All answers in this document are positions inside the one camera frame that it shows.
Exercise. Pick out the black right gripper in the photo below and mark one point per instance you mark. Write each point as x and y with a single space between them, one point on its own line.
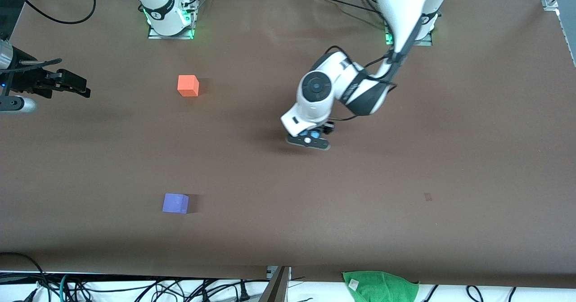
28 82

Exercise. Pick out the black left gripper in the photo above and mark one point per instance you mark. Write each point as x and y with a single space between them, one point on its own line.
330 128

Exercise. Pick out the blue foam block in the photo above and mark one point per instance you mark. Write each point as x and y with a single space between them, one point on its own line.
315 135

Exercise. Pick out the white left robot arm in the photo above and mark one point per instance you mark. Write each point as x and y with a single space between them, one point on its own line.
405 5

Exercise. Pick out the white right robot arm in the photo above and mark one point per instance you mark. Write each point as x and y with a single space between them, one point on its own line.
157 5

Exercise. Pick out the orange foam block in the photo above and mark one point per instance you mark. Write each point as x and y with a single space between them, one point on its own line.
186 86

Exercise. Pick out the purple foam block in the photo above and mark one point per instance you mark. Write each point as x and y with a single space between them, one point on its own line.
174 203

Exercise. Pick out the green cloth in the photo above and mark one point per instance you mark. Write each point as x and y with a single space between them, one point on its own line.
380 286

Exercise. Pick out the black power plug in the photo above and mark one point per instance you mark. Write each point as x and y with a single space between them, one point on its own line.
244 290

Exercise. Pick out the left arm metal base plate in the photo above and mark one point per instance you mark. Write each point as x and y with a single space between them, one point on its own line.
426 42

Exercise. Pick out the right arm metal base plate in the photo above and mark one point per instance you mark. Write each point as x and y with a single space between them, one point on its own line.
191 27

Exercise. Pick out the grey aluminium post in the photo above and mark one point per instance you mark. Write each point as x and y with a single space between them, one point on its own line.
276 288

